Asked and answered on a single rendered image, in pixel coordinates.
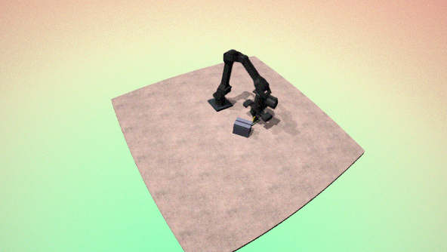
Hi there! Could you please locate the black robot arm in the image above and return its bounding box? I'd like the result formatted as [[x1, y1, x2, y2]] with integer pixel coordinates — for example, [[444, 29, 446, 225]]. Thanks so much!
[[212, 49, 278, 110]]

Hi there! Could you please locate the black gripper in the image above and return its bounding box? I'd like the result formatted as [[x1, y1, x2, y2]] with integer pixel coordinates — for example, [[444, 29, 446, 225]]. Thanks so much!
[[243, 100, 273, 122]]

